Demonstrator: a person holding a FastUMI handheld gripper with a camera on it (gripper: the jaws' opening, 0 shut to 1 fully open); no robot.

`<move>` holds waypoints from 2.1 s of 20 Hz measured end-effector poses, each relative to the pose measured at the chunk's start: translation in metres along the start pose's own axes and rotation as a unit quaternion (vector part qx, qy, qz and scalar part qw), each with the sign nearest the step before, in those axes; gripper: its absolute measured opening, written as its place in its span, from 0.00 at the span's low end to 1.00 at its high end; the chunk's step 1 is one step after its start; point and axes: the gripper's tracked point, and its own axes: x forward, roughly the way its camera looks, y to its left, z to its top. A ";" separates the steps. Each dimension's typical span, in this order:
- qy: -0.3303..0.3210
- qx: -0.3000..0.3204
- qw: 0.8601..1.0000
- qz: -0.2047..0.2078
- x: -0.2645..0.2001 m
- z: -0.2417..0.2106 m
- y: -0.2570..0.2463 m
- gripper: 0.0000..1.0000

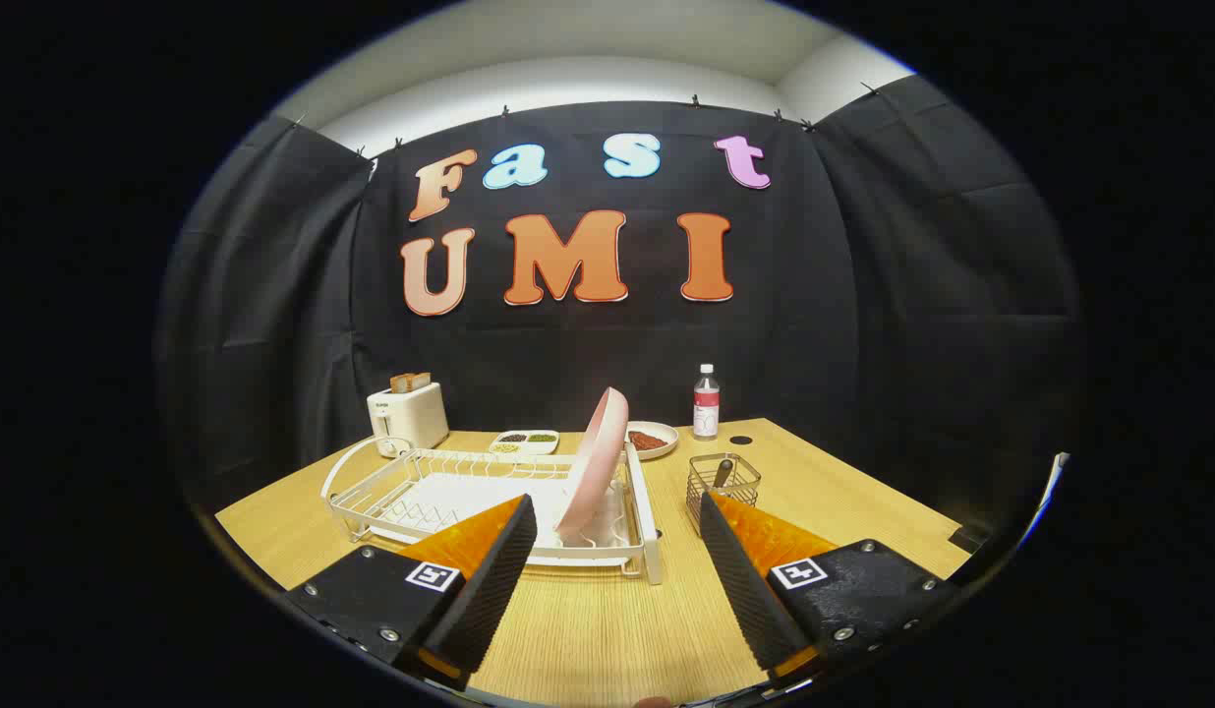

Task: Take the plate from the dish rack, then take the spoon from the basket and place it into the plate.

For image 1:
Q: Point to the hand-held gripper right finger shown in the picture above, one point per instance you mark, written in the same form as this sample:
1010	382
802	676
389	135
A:
740	580

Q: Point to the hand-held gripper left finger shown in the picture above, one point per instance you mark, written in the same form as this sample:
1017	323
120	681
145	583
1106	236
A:
494	580

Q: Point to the pink plate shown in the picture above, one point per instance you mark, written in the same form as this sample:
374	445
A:
593	462

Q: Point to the white divided dish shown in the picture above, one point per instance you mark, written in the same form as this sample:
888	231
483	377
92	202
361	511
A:
539	447

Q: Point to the white round plate with meat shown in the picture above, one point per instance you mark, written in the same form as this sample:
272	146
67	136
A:
669	440

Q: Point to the red meat piece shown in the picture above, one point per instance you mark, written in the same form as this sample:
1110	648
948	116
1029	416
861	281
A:
648	441

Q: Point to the clear bottle with red label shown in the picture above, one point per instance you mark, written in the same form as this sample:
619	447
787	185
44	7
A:
706	408

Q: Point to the white toaster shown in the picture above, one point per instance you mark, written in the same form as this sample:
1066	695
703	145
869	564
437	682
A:
411	418

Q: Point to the brown toast slice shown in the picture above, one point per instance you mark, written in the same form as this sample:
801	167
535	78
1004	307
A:
421	381
399	384

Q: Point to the black backdrop cloth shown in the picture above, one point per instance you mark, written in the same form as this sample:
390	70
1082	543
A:
568	344

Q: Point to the black table edge bracket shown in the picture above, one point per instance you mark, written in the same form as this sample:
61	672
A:
969	539

